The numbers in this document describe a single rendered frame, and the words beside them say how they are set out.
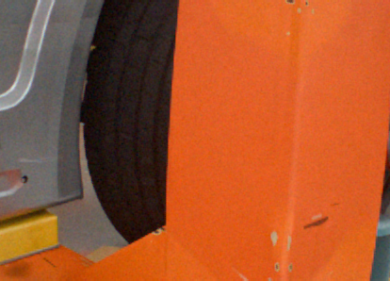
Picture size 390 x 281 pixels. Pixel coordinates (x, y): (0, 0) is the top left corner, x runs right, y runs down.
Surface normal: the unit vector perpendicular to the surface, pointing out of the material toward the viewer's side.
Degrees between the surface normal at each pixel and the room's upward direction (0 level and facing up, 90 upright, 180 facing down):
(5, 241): 90
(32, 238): 90
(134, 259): 90
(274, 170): 90
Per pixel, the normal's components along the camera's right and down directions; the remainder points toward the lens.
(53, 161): 0.76, 0.24
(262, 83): -0.65, 0.18
